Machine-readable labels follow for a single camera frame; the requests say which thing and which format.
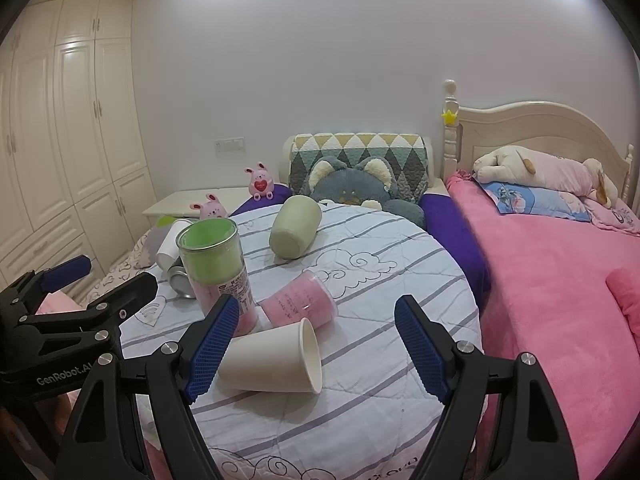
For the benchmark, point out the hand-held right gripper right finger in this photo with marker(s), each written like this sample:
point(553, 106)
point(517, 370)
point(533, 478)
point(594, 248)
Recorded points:
point(420, 350)

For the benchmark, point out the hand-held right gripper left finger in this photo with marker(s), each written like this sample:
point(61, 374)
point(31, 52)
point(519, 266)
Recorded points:
point(210, 347)

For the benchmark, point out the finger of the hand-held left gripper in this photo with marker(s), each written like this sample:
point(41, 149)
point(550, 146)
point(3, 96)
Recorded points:
point(125, 296)
point(65, 270)

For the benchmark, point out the white paper cup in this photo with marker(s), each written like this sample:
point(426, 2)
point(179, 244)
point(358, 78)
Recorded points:
point(270, 360)

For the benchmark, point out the silver metal cup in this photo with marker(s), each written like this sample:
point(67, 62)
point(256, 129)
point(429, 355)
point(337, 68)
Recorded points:
point(181, 281)

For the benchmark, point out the small white cup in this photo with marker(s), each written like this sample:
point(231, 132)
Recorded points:
point(169, 247)

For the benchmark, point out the green cup in clear sleeve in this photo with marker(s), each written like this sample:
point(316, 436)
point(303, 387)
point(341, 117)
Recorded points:
point(215, 270)

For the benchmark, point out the pink cup in clear sleeve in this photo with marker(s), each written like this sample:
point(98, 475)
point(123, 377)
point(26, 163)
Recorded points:
point(300, 304)

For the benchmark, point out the pale green cup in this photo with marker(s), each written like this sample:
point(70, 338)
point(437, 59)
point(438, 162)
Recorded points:
point(295, 227)

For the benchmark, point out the heart print sheet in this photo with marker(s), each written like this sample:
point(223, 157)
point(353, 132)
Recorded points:
point(120, 266)

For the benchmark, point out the light pink cloth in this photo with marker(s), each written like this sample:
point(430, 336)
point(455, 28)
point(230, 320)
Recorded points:
point(52, 305)

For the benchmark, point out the white nightstand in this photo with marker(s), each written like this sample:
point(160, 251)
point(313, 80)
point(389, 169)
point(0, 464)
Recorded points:
point(185, 201)

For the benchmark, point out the cream wardrobe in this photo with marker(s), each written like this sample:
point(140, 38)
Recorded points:
point(65, 135)

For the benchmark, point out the pink fleece blanket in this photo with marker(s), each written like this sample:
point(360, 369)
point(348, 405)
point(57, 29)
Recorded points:
point(550, 290)

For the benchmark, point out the pink bunny toy with heart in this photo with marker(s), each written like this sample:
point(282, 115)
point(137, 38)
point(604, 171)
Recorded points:
point(260, 183)

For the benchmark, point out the grey cat plush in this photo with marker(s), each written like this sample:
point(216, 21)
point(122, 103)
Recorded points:
point(355, 191)

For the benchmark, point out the blue printed pillow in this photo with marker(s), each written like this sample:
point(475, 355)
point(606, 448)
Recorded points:
point(525, 199)

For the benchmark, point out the triangle pattern quilted headboard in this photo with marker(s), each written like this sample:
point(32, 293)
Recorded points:
point(400, 152)

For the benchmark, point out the pink and cream plush dog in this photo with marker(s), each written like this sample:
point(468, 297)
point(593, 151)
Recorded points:
point(545, 167)

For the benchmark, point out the yellow star ornament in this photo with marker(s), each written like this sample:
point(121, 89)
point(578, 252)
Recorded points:
point(450, 116)

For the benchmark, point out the pink embroidered pillow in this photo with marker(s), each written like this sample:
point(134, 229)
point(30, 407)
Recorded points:
point(617, 217)

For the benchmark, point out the cream wooden bed headboard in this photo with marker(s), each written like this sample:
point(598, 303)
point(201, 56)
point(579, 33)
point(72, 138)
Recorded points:
point(540, 132)

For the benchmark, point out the white wall socket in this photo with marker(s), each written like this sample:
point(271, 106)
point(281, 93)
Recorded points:
point(230, 146)

